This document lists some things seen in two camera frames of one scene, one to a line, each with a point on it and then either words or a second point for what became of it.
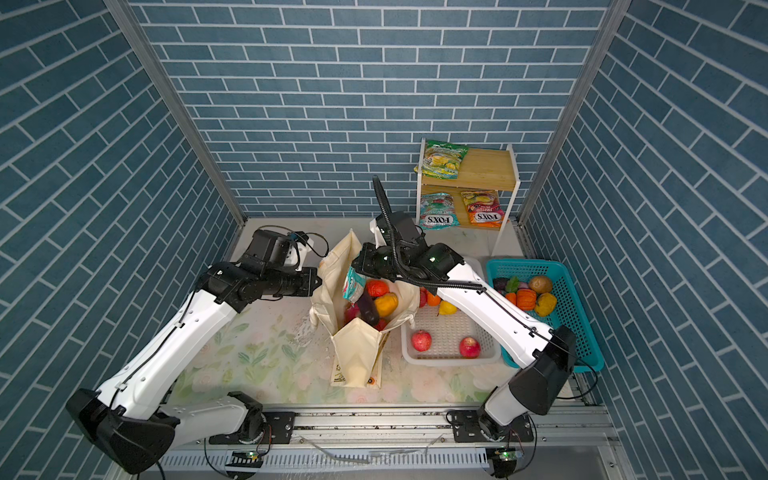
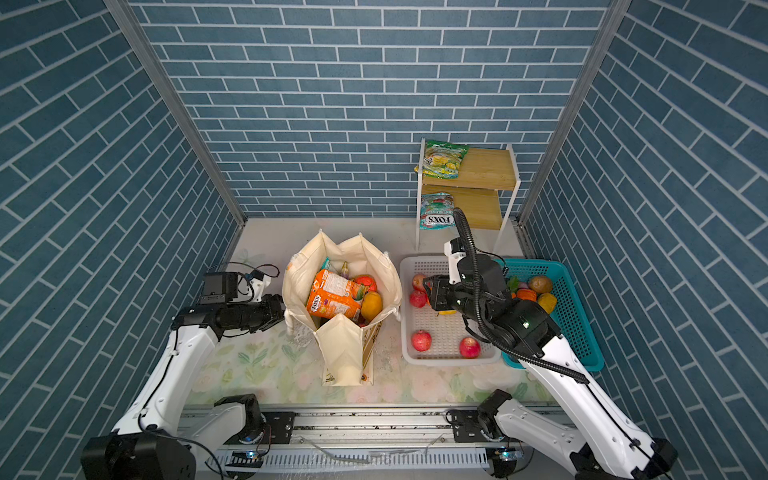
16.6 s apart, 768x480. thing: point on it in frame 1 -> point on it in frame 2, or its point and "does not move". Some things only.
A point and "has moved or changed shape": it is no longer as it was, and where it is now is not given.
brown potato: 540,284 does not move
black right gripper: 366,265 -> 438,293
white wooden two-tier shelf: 481,169 does not move
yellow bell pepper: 546,304 does not move
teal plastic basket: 567,311 does not move
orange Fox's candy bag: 483,207 -> 333,294
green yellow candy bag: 442,160 does not move
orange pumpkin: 526,299 does not move
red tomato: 377,287 has moved or changed shape
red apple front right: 469,347 does not move
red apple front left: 421,340 does not move
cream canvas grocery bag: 357,346 has moved or changed shape
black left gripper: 308,287 -> 272,310
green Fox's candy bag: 437,211 does not move
